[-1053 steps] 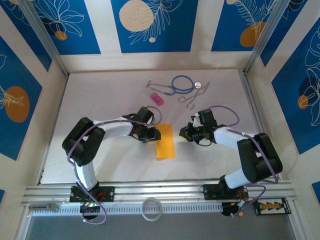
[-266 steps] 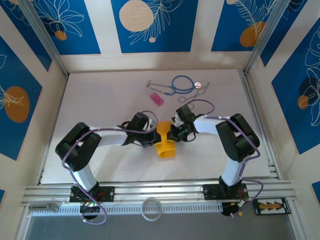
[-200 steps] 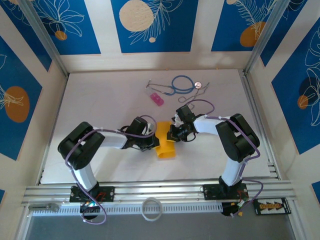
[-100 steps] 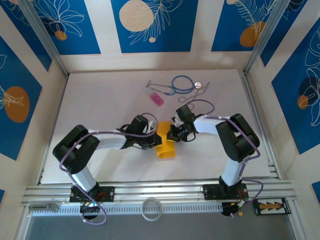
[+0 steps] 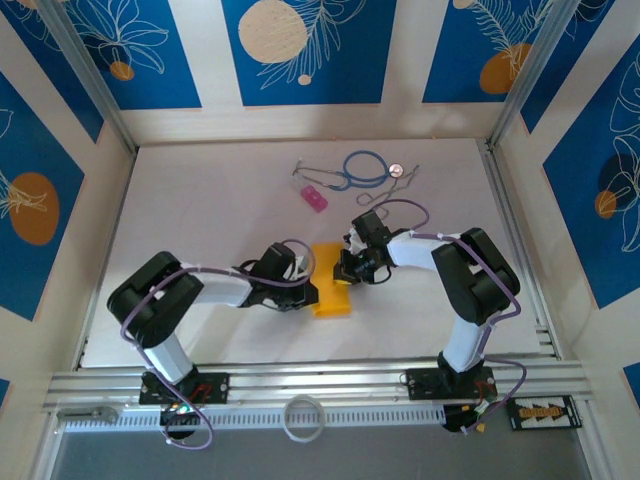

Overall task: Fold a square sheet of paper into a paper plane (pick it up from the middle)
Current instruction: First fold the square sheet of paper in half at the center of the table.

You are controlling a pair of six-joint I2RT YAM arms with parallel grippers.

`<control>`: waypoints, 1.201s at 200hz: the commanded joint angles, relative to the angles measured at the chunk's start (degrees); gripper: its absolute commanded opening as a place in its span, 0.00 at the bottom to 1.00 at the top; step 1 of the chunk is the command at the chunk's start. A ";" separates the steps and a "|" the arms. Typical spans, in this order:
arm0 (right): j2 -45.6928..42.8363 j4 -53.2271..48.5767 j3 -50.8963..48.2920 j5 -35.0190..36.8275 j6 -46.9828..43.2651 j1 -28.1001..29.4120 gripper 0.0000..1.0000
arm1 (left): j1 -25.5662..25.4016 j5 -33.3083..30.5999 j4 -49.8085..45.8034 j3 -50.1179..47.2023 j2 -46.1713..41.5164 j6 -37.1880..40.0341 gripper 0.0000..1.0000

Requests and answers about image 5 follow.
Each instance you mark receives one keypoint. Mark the orange paper sheet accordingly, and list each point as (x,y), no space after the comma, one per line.
(330,300)

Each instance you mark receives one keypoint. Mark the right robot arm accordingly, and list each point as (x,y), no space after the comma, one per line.
(415,252)

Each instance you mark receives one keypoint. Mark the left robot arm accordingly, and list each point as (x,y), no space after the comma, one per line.
(220,292)

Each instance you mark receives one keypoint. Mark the metal crucible tongs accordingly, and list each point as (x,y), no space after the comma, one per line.
(395,188)

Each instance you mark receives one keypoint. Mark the blue stethoscope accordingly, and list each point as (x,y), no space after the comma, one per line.
(395,170)

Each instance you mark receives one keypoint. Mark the pink plastic box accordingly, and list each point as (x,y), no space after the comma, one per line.
(315,200)

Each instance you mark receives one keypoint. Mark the black panel with orange connectors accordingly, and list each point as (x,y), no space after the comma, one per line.
(542,412)

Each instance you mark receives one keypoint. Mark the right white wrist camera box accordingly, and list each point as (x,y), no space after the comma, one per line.
(356,242)

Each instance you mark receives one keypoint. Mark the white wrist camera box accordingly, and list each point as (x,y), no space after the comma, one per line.
(301,265)
(356,242)

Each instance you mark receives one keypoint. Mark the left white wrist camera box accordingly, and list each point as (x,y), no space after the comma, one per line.
(301,265)

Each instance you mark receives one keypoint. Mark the aluminium mounting rail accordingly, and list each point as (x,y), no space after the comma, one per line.
(320,385)

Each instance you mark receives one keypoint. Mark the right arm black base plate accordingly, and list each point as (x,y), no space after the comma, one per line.
(425,384)

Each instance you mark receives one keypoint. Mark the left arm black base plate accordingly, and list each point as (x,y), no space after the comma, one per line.
(215,387)

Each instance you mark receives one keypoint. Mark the aluminium side rail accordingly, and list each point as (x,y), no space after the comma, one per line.
(506,200)

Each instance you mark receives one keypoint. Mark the aluminium frame post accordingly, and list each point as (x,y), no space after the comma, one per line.
(540,65)
(84,65)

